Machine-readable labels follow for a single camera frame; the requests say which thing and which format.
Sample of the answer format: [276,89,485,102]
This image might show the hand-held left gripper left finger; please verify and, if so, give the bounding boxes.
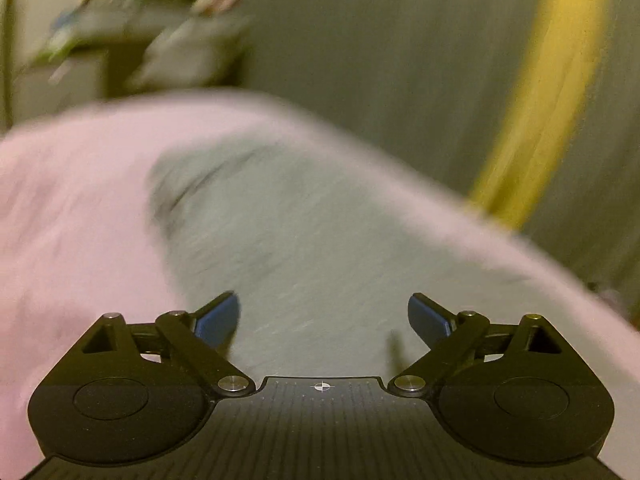
[79,291,257,397]

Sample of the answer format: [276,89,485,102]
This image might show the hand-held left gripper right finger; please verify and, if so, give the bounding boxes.
[388,292,563,397]

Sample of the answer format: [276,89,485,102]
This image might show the grey pants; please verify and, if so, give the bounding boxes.
[145,146,506,391]

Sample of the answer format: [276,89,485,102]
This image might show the pink blanket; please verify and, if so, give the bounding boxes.
[0,89,640,471]

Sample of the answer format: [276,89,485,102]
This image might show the yellow curtain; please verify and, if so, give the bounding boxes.
[467,0,615,232]

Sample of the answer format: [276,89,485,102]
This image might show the green curtain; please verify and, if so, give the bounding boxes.
[235,0,640,311]

